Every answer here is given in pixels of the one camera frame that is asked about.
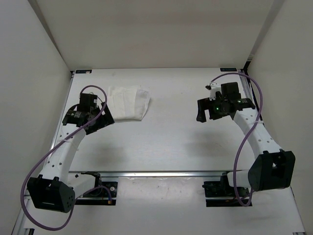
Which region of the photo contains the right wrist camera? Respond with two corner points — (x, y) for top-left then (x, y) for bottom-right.
(205, 82), (221, 100)

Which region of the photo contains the aluminium front rail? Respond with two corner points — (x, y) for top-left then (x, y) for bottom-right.
(69, 170), (228, 179)

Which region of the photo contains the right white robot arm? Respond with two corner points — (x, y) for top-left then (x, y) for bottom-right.
(196, 82), (295, 196)

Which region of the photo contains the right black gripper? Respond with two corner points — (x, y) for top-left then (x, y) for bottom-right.
(196, 95), (228, 123)

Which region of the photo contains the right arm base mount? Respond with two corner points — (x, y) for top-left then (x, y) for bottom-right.
(202, 171), (241, 207)

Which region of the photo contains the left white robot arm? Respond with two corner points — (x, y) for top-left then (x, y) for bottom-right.
(27, 93), (114, 213)

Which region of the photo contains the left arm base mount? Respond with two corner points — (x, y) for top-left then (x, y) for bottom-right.
(67, 171), (118, 206)

